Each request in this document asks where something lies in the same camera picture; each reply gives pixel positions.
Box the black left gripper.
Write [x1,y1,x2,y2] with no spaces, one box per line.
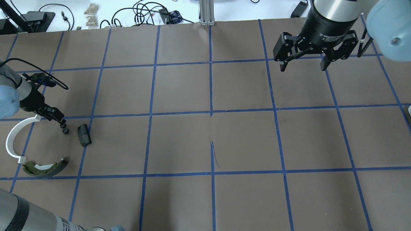
[21,88,67,126]

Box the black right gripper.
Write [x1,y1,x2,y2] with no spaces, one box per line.
[273,6,358,72]

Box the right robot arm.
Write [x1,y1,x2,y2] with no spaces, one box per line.
[273,0,411,72]

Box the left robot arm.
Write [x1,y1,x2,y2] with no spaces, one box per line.
[0,57,69,130]

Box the black brake pad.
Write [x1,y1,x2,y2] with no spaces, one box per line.
[77,124,92,147]

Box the black power adapter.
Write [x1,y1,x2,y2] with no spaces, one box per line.
[290,0,309,18]

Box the green brake shoe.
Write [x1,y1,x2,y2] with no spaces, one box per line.
[22,157,69,178]

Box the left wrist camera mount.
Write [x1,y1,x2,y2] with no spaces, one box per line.
[22,73,57,90]

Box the white curved plastic bracket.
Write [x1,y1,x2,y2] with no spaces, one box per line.
[6,115,43,164]

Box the aluminium frame post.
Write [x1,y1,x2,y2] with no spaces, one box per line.
[198,0,215,26]

